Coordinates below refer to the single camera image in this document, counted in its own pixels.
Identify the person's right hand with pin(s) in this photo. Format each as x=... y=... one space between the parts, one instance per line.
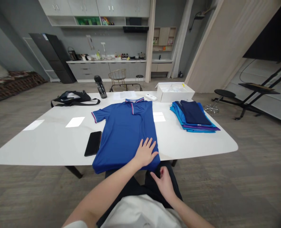
x=166 y=186

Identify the person's left hand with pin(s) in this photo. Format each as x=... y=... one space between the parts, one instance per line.
x=144 y=155

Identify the blue polo shirt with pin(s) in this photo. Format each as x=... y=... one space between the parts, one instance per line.
x=125 y=128

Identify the person's legs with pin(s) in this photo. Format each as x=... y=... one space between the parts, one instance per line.
x=140 y=190

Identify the person's body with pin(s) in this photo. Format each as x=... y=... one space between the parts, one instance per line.
x=135 y=213

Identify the black smartphone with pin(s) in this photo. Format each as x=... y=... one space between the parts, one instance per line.
x=92 y=143

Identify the small white remote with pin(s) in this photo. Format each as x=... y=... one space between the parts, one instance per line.
x=151 y=97

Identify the stack of folded shirts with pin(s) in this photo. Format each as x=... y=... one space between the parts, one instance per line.
x=193 y=116

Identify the white paper sheets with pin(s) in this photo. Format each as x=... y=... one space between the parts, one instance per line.
x=125 y=95

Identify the open white cardboard box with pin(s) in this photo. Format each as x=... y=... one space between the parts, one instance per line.
x=176 y=93

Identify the black chair backrest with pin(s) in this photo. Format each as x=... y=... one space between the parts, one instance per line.
x=126 y=85

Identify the small black round stool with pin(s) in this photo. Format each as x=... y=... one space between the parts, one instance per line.
x=139 y=76

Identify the black water bottle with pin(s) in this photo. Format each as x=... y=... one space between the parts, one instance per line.
x=101 y=88

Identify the beige vanity cabinet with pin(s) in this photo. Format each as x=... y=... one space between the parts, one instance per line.
x=161 y=66

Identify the grey kitchen counter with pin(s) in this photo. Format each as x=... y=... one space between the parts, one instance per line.
x=102 y=69

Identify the black bar stool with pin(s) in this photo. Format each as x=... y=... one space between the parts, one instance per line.
x=224 y=93

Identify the beige curtain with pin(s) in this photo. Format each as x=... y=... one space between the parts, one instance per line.
x=150 y=40

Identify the grey curtain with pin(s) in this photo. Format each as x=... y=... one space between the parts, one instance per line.
x=180 y=40

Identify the black range hood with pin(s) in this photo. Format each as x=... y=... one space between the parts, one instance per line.
x=135 y=29

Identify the black television stand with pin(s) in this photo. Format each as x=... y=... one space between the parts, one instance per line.
x=259 y=90

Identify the black refrigerator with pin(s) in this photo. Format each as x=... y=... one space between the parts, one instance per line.
x=54 y=57

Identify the sofa with patterned cover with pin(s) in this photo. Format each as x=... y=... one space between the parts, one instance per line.
x=12 y=83

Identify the black television screen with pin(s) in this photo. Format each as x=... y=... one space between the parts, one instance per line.
x=273 y=35

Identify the wooden wall shelf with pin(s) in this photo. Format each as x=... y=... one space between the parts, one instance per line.
x=164 y=39

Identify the white wall cabinets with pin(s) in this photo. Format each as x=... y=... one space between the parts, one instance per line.
x=92 y=9

